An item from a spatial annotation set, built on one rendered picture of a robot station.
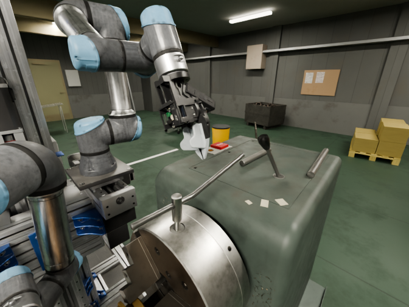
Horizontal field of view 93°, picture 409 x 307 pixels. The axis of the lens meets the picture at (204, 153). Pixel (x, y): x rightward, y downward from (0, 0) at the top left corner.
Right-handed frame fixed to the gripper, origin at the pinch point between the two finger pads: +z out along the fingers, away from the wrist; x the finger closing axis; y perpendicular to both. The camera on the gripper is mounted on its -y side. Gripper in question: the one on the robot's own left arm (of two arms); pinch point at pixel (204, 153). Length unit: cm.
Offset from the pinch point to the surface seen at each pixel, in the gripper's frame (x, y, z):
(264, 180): 5.1, -16.2, 14.2
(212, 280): 6.9, 14.9, 22.4
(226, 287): 7.6, 12.7, 25.5
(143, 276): -8.2, 21.4, 21.5
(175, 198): 2.8, 14.2, 5.8
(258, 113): -273, -556, -19
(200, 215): -0.5, 7.0, 13.8
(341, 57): -45, -652, -96
